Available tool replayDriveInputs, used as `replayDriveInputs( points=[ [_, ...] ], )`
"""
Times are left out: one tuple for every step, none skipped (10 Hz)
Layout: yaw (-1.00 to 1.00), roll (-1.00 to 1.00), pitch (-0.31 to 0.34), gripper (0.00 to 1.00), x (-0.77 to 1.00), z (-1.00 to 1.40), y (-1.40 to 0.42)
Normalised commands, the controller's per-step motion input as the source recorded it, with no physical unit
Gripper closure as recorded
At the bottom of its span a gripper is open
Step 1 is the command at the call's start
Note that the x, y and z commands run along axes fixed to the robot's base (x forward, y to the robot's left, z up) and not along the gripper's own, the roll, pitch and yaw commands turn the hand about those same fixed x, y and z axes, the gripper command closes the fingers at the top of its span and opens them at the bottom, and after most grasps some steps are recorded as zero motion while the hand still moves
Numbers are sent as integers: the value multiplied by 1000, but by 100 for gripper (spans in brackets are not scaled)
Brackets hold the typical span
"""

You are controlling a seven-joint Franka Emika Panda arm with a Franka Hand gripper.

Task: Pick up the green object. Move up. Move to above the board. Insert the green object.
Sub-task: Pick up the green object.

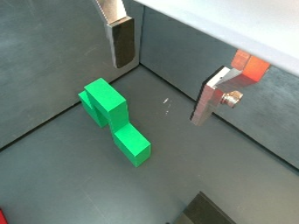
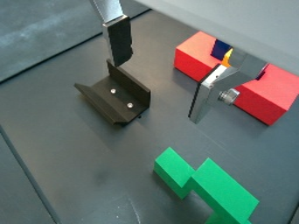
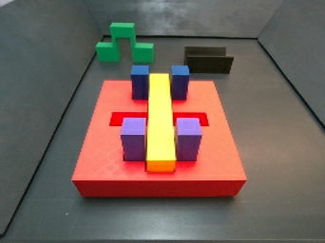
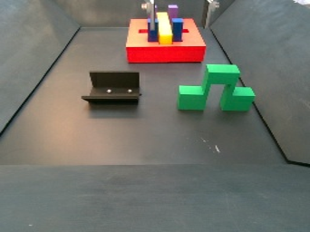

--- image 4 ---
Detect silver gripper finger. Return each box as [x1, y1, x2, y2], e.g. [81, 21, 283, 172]
[204, 0, 219, 27]
[141, 0, 155, 31]

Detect blue block left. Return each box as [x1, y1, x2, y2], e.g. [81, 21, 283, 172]
[172, 18, 183, 42]

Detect yellow long block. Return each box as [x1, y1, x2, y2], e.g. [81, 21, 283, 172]
[156, 12, 173, 44]

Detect purple block right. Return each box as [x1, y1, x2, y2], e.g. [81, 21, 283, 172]
[168, 5, 177, 19]

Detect red board base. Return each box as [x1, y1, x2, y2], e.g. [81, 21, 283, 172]
[125, 18, 205, 63]

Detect blue block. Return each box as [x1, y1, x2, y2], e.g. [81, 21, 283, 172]
[148, 19, 159, 42]
[172, 18, 183, 42]

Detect black angle bracket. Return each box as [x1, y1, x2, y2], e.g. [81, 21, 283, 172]
[81, 71, 140, 102]

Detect blue block right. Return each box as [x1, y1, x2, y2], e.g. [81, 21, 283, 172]
[148, 19, 159, 42]

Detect green arch-shaped block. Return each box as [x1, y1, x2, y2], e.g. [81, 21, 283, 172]
[176, 63, 256, 112]

